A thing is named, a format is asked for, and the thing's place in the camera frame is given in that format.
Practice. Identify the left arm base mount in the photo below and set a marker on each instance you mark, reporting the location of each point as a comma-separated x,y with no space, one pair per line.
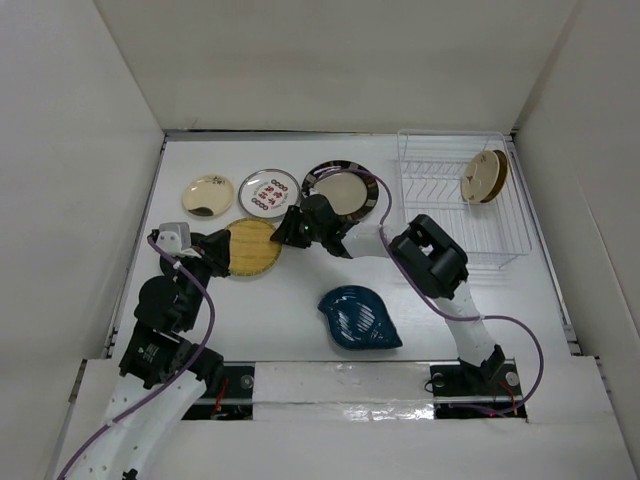
232,402

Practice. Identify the white plate with red characters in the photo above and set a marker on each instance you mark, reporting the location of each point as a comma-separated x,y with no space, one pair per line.
268,193

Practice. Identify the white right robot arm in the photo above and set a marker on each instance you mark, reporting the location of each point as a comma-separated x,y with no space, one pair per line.
427,257

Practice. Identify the white wire dish rack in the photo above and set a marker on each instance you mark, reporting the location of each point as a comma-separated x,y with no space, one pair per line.
433,167

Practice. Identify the cream plate with black brushstroke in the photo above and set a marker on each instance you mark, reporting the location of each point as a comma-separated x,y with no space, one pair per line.
208,196

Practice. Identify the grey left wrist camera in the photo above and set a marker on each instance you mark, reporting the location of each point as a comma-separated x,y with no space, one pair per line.
175,239

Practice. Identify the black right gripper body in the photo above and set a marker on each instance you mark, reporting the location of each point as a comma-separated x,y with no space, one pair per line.
316,234

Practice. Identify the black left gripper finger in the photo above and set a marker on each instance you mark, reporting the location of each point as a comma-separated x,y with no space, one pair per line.
219,268
216,246

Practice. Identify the woven bamboo pattern plate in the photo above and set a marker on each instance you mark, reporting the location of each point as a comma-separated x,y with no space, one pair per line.
252,252

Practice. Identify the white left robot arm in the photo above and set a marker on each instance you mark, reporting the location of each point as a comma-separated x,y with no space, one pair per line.
161,373

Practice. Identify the dark brown yellow plate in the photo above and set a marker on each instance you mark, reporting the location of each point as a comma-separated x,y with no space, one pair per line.
502,176

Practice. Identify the blue leaf shaped dish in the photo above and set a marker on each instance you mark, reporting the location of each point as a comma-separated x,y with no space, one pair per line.
358,320

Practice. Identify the cream plate with small flowers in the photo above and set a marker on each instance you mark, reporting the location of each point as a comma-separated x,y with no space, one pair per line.
480,177

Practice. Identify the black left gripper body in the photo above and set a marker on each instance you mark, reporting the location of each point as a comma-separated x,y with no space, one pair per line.
199,267

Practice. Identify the black rimmed beige plate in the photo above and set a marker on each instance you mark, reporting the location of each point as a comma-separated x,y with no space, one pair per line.
348,186

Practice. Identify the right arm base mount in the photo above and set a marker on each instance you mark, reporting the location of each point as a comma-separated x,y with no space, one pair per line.
454,398

